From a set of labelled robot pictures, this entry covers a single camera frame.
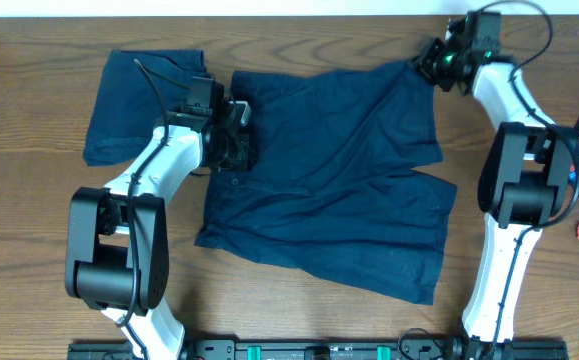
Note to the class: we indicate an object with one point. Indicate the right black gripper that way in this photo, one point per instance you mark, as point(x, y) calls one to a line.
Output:
point(424, 60)

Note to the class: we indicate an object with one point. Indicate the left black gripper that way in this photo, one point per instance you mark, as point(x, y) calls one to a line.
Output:
point(246, 146)

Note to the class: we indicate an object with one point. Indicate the navy blue shorts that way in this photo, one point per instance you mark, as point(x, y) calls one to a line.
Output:
point(338, 190)

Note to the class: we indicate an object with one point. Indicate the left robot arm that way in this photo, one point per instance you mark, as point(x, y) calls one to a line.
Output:
point(117, 259)

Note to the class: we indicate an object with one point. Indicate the folded navy shorts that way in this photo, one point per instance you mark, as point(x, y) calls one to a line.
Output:
point(133, 86)

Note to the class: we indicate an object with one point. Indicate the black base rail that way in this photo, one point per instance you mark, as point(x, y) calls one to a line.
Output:
point(411, 348)

